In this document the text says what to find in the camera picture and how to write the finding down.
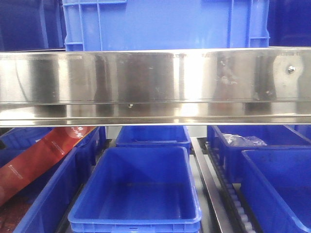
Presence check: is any stainless steel shelf beam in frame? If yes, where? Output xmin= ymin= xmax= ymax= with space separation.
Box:
xmin=0 ymin=47 xmax=311 ymax=127

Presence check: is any large blue crate upper shelf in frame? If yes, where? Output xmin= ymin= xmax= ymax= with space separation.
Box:
xmin=62 ymin=0 xmax=269 ymax=51

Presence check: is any blue bin centre rear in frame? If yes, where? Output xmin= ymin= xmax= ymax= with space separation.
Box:
xmin=116 ymin=125 xmax=191 ymax=153

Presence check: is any blue bin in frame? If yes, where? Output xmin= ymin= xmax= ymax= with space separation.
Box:
xmin=116 ymin=125 xmax=191 ymax=153
xmin=207 ymin=125 xmax=311 ymax=183
xmin=68 ymin=147 xmax=202 ymax=233
xmin=0 ymin=149 xmax=82 ymax=233
xmin=241 ymin=149 xmax=311 ymax=233
xmin=0 ymin=127 xmax=106 ymax=166

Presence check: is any blue bin centre front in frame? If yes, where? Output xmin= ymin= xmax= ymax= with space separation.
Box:
xmin=68 ymin=147 xmax=202 ymax=233

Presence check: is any clear plastic bag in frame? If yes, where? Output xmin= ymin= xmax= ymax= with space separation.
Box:
xmin=223 ymin=133 xmax=267 ymax=146

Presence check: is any roller track strip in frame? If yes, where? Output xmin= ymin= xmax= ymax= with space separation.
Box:
xmin=204 ymin=142 xmax=262 ymax=233

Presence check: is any blue bin right rear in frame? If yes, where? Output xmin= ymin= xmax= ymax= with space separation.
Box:
xmin=207 ymin=125 xmax=311 ymax=183

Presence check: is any blue bin left front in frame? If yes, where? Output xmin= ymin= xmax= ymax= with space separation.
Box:
xmin=0 ymin=149 xmax=82 ymax=233

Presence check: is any blue bin right front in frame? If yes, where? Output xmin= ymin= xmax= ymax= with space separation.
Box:
xmin=241 ymin=149 xmax=311 ymax=233

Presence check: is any blue bin left rear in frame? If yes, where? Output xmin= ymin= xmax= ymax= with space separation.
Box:
xmin=0 ymin=127 xmax=106 ymax=166

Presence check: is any red foil package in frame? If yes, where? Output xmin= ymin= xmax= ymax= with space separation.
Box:
xmin=0 ymin=126 xmax=95 ymax=205

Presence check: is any dark blue crate upper left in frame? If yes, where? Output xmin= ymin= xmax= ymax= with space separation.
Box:
xmin=0 ymin=0 xmax=66 ymax=51

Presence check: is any dark blue crate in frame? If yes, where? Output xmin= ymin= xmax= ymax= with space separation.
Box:
xmin=267 ymin=0 xmax=311 ymax=47
xmin=0 ymin=0 xmax=66 ymax=51

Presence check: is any dark blue crate upper right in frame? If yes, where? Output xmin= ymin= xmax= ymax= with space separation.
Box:
xmin=267 ymin=0 xmax=311 ymax=47

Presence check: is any steel divider rail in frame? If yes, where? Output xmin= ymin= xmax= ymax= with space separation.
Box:
xmin=191 ymin=137 xmax=234 ymax=233

